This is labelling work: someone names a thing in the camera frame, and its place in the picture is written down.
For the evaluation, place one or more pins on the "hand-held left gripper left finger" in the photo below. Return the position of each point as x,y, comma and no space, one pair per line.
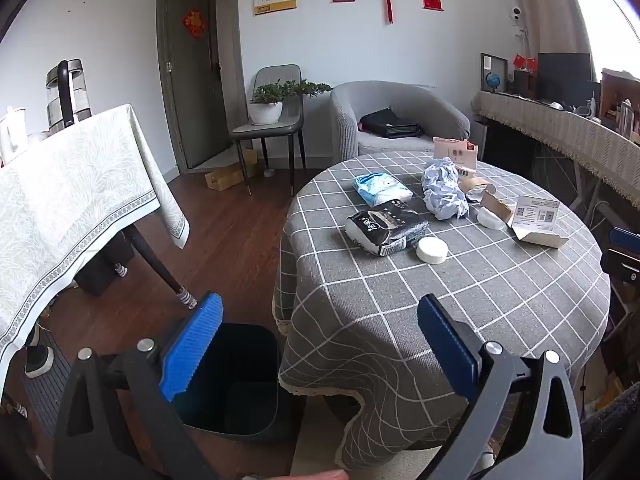
192,345

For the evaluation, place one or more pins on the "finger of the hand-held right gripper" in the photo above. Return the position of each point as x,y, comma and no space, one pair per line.
627,239

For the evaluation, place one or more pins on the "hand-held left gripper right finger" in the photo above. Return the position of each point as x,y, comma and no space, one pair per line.
445,340

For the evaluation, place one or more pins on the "dark trash bin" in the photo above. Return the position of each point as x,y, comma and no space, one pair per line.
240,360

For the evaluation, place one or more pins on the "white round lid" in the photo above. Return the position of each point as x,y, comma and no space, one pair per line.
432,250

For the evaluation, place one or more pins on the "black plastic packet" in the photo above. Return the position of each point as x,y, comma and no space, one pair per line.
385,227

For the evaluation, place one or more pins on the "grey checked tablecloth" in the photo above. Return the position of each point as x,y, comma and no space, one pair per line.
400,300

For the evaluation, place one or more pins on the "open cardboard box white label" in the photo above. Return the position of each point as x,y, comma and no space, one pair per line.
537,220

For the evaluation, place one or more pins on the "black table leg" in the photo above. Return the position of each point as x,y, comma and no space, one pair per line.
155,260

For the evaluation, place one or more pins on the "black storage box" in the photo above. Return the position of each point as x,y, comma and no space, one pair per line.
102,270

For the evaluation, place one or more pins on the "small white container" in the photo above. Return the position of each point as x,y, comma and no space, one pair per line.
490,219

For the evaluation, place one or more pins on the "torn brown cardboard piece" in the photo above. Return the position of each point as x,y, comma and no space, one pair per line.
496,204

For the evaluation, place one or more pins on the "crumpled pale blue paper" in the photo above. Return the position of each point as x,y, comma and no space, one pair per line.
444,190

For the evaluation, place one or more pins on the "dark ribbed floor mat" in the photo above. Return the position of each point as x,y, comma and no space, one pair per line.
50,400

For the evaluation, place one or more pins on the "beige floor mat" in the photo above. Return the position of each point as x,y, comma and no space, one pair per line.
320,435

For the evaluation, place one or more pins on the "blue wet wipes pack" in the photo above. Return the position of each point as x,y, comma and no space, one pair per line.
381,189

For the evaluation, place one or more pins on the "black monitor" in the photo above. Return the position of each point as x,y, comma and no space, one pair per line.
564,77

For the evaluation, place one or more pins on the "pink cardboard box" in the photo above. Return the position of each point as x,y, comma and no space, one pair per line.
455,155

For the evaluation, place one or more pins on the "white patterned tablecloth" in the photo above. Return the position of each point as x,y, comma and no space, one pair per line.
75,195

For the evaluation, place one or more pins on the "small red flags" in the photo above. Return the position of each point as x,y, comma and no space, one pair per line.
525,62

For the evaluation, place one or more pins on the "framed globe picture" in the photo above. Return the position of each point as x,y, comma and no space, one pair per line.
494,75

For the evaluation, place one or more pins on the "black bag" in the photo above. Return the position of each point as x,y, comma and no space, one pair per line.
390,124

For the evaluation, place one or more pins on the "beige curtain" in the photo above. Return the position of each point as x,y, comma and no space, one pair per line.
555,10

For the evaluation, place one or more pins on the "potted plant white pot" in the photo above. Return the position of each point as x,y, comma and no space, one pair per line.
266,110

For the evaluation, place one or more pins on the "grey armchair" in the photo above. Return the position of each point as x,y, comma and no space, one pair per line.
345,115

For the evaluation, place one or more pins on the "grey door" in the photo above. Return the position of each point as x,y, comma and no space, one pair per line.
192,90

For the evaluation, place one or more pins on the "white kettle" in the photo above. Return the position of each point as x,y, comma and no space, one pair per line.
12,135

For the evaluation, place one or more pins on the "grey dining chair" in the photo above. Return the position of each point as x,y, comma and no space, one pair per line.
272,75

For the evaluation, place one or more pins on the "glass electric kettle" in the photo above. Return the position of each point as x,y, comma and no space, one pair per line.
67,90

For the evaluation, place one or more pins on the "red door ornament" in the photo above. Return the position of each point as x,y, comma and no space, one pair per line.
194,23

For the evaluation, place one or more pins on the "white security camera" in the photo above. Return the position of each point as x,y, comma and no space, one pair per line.
517,15

